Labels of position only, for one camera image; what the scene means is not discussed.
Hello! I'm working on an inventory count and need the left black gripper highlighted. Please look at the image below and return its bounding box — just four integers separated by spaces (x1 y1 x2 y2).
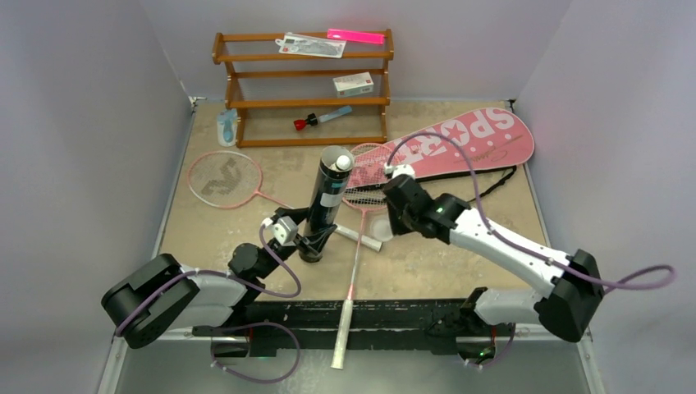
256 205 334 279

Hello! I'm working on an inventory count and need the black shuttlecock tube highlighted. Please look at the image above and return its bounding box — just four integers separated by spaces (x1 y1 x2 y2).
303 145 355 263

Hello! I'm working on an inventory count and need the clear plastic tube lid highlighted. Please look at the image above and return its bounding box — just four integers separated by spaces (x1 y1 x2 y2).
371 218 394 242

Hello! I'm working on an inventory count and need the white shuttlecock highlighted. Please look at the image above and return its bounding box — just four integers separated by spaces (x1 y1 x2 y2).
333 155 353 172

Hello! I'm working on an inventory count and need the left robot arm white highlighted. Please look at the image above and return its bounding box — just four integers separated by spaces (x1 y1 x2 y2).
101 208 337 349

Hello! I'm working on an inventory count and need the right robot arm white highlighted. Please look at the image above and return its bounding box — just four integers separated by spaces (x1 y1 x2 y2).
382 175 605 342

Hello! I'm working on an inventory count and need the pink white badminton racket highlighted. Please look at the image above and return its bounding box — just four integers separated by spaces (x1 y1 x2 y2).
331 143 392 370

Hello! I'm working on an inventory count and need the pink badminton racket left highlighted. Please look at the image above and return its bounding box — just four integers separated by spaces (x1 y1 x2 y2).
186 149 383 254

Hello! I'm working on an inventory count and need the red black blue marker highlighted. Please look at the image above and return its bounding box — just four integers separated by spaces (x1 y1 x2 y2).
293 106 353 131

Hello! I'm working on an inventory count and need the pink sport racket bag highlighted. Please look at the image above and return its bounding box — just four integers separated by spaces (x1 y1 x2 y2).
349 108 535 187

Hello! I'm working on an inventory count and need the white red small box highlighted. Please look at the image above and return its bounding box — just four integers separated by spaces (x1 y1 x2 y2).
332 72 374 98

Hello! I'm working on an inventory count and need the light blue white device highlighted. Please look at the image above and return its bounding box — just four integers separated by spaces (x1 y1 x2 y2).
216 109 238 147

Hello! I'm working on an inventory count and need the wooden three-tier shelf rack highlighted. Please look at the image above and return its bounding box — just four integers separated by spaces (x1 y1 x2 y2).
212 29 394 148

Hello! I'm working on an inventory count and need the pink fluorescent bar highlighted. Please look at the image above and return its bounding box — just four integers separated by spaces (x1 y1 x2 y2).
327 29 386 45

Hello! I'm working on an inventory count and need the white packaged item on shelf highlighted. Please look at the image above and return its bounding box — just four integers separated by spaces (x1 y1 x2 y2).
275 33 347 58

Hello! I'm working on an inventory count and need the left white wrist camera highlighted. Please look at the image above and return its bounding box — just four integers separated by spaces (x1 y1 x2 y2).
262 216 299 246

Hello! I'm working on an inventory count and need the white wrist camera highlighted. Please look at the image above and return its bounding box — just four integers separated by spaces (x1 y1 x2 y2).
262 216 299 246
383 164 416 182

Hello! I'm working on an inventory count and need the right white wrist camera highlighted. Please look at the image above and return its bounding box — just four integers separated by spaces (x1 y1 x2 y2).
383 164 416 182

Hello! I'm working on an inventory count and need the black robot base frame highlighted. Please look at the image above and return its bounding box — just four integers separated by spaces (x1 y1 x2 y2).
111 291 523 360

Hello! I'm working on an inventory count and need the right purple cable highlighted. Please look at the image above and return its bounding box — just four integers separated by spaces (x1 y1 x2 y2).
386 131 677 371

